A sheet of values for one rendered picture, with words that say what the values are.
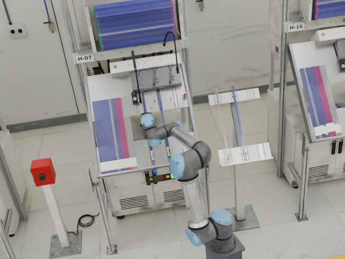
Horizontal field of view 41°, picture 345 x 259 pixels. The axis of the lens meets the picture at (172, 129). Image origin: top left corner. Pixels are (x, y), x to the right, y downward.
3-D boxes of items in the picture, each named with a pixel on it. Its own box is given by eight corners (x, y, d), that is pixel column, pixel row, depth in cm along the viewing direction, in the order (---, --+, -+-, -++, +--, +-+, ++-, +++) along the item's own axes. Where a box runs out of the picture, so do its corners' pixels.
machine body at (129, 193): (200, 208, 370) (194, 145, 336) (113, 223, 366) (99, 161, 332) (187, 160, 424) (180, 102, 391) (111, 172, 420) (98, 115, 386)
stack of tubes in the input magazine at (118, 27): (177, 39, 306) (173, -1, 291) (100, 51, 303) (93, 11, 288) (174, 33, 316) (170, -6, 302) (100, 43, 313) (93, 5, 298)
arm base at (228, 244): (241, 247, 261) (241, 235, 256) (217, 257, 256) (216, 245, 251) (227, 230, 273) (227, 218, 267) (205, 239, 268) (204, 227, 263)
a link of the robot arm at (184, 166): (220, 241, 250) (200, 150, 232) (196, 253, 245) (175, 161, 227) (209, 232, 261) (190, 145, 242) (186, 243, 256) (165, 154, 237)
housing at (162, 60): (181, 70, 328) (181, 62, 314) (112, 80, 325) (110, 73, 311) (179, 60, 330) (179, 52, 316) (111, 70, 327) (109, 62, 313)
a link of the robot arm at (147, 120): (143, 130, 263) (138, 115, 263) (143, 130, 274) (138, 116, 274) (156, 125, 263) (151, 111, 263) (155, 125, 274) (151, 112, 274)
